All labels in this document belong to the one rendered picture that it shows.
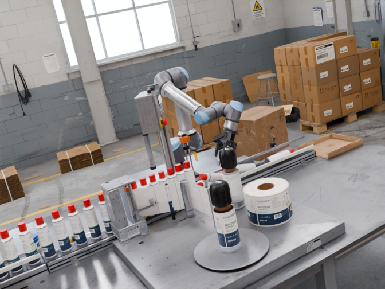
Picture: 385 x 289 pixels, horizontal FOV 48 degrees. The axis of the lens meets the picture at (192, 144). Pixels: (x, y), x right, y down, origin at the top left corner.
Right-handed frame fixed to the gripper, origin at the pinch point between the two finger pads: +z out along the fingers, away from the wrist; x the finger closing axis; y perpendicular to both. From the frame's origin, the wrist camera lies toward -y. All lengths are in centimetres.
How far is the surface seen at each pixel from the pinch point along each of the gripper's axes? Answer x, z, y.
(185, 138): -21.0, -9.1, -5.4
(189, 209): -23.7, 22.9, 21.3
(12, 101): -39, 17, -544
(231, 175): -13.1, 1.3, 32.3
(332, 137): 92, -34, -12
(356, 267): 90, 39, 35
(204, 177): -9.2, 8.2, 4.4
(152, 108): -47, -20, 1
